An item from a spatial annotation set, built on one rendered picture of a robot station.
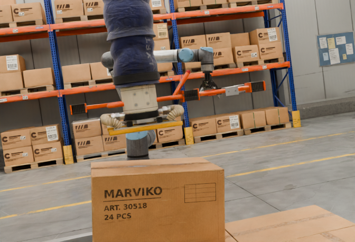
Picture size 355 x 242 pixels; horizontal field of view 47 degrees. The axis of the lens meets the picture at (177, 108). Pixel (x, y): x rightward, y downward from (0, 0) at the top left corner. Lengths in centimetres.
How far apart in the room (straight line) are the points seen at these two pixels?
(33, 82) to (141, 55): 739
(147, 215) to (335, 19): 1119
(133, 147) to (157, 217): 99
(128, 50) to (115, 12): 18
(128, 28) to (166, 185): 73
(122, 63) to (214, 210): 80
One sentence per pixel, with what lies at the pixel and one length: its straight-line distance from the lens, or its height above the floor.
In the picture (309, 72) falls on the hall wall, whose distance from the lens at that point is 1204.
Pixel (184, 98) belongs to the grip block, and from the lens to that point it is 199.
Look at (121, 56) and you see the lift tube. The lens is 191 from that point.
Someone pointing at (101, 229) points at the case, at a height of 77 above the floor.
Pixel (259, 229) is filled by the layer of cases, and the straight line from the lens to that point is 227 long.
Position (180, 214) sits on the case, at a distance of 189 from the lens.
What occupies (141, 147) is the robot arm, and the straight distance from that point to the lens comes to 278.
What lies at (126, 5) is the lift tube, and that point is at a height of 174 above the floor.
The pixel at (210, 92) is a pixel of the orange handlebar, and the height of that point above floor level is 129.
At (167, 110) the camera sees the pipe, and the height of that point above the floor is 124.
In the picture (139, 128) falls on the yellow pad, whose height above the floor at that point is 118.
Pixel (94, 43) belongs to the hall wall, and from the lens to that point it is 1051.
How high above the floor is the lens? 134
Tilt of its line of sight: 3 degrees down
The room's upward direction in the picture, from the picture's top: 7 degrees counter-clockwise
